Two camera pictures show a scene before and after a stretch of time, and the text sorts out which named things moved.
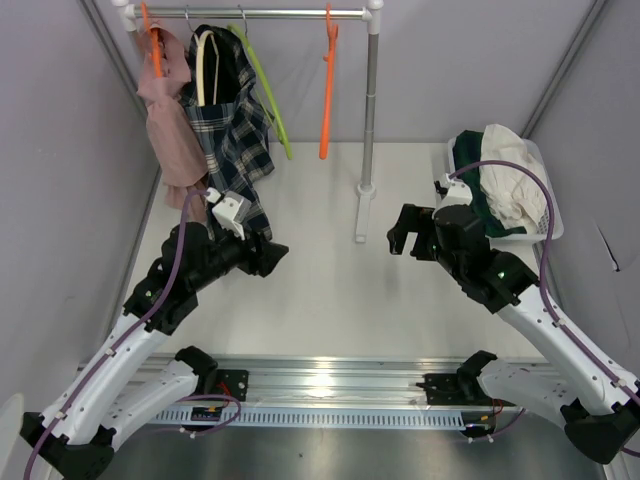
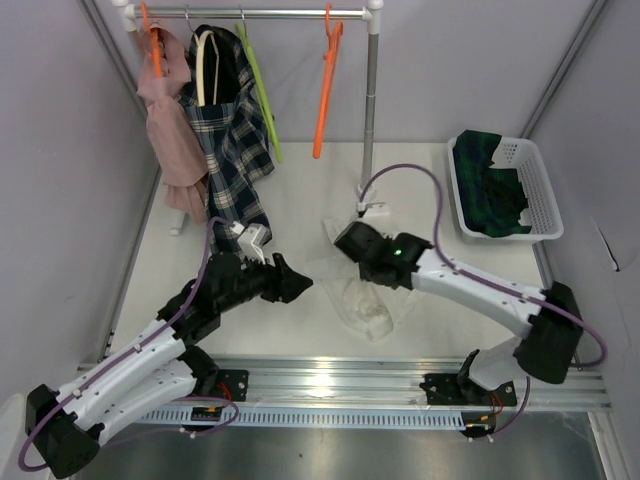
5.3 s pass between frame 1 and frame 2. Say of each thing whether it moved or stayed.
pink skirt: stayed
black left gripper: moved
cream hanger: stayed
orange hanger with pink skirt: stayed
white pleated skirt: moved
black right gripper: moved
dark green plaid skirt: stayed
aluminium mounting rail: stayed
